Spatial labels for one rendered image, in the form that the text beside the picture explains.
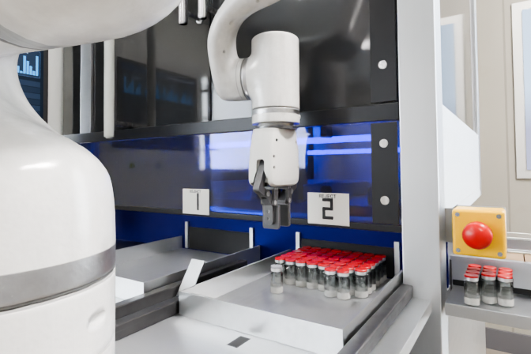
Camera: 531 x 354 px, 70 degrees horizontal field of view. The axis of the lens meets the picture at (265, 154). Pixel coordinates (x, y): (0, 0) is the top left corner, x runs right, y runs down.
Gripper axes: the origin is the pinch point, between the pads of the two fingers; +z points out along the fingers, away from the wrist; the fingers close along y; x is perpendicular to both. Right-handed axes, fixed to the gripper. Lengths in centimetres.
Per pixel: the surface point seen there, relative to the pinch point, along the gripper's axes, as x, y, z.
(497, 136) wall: 27, -211, -26
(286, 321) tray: 10.9, 15.7, 10.7
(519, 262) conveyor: 35.4, -21.2, 8.2
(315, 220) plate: 2.6, -10.2, 1.8
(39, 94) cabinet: -76, 3, -29
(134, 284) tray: -18.0, 15.7, 10.8
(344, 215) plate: 8.6, -10.2, 0.5
